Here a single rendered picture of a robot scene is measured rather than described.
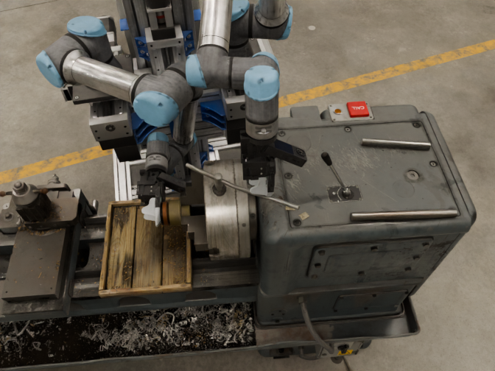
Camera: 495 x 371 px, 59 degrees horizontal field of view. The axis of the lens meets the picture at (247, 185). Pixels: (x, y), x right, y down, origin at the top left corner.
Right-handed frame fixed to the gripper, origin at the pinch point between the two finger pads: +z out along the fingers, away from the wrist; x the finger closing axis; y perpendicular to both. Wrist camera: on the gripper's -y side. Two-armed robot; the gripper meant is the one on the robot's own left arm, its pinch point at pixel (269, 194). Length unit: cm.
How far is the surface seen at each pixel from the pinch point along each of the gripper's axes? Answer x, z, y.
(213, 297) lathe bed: -10, 58, 19
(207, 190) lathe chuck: -8.8, 4.5, 16.9
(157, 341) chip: -4, 73, 41
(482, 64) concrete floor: -219, 79, -194
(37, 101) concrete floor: -208, 81, 143
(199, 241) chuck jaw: -2.6, 19.1, 20.6
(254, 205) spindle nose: -8.2, 11.4, 3.5
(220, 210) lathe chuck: -3.8, 8.3, 13.5
